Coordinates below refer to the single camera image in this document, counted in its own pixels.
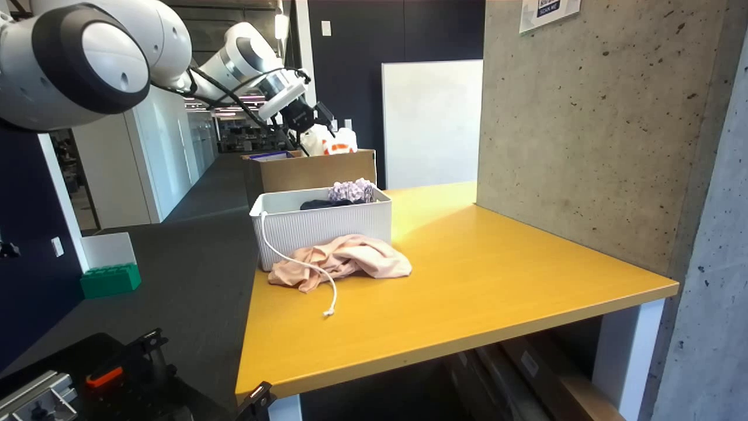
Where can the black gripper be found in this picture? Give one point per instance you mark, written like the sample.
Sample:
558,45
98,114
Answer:
298,112

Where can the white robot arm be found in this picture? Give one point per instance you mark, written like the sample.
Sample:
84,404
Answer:
70,61

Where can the grey plastic laundry basket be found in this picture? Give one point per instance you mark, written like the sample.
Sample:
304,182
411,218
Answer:
328,230

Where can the white plastic bottle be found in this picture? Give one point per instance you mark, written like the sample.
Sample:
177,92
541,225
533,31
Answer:
318,140
346,135

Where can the brown cardboard box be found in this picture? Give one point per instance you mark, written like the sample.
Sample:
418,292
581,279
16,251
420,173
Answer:
312,170

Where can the floral patterned cloth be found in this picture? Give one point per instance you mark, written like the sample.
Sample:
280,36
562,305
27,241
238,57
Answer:
351,189

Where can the white board panel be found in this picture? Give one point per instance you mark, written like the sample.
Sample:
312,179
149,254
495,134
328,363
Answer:
433,124

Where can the pink cloth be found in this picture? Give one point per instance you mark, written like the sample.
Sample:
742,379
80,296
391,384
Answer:
366,259

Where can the white block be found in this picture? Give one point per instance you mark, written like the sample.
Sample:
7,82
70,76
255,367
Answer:
109,249

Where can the yellow wooden table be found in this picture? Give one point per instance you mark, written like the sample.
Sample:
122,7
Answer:
468,296

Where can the green box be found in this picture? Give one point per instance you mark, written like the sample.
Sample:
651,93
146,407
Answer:
109,282

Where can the black table clamp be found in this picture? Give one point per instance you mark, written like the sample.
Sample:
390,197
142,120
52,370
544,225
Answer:
255,397

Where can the black perforated breadboard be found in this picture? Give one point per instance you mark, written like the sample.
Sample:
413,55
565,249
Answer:
156,401

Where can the orange black bar clamp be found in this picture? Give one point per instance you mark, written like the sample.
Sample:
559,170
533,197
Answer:
107,376

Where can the brown board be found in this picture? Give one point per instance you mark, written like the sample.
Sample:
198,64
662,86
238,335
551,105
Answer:
483,386
562,381

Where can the aluminium extrusion profile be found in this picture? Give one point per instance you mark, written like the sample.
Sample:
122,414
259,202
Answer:
37,394

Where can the white wall switch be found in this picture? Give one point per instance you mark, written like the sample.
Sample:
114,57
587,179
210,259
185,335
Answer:
325,28

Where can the white printed wall poster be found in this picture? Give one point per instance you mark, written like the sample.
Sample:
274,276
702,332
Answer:
546,13

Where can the white wall outlet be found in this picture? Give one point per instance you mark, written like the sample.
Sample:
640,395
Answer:
56,247

